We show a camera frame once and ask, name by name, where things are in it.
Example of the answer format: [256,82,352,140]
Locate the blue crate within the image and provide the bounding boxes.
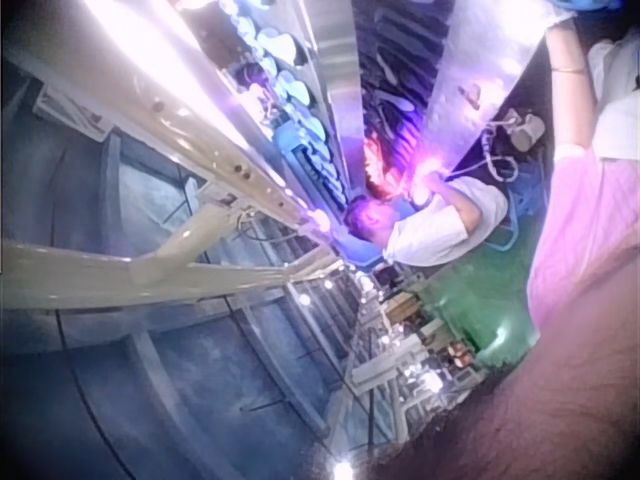
[272,124,324,176]

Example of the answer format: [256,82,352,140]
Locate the metal work table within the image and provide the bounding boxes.
[427,0,551,169]

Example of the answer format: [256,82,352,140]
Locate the white coiled cable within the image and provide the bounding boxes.
[478,123,521,184]

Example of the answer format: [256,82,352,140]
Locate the background factory machines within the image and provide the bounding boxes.
[344,269,484,404]

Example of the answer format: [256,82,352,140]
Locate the white cup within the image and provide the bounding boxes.
[509,113,546,152]

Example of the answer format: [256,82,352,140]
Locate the blue chair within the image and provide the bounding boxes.
[487,164,545,251]

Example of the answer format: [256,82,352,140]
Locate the rack of pale shoe soles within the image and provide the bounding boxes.
[217,0,351,211]

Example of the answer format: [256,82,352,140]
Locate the dark conveyor with shoe parts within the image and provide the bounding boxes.
[349,0,454,204]

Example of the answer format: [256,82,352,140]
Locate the beige overhead beam frame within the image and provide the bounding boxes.
[0,0,351,314]

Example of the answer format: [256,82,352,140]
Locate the person's left hand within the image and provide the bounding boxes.
[542,0,579,33]

